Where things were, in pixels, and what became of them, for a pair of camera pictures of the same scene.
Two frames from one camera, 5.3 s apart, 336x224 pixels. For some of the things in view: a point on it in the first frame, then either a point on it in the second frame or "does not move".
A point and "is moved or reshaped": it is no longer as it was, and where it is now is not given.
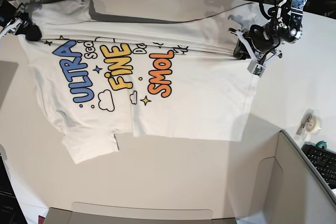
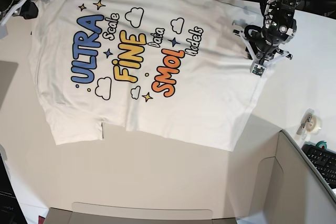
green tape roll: [321, 143] does not move
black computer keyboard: [324, 160] does not move
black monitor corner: [11, 211] does not move
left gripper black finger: [33, 33] to [29, 10]
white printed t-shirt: [161, 67] is moved or reshaped
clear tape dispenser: [309, 124] does not move
